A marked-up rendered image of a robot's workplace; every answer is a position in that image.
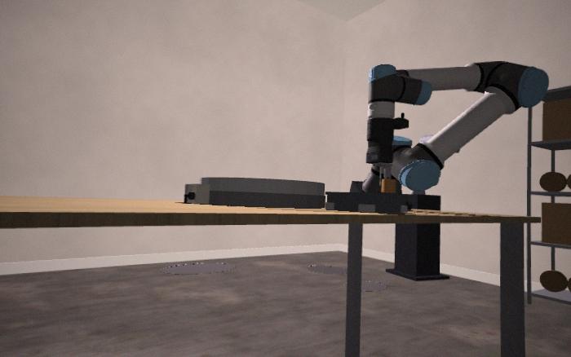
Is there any orange hollow sleeve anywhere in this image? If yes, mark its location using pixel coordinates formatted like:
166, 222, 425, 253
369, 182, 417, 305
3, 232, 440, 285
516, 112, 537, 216
382, 179, 396, 193

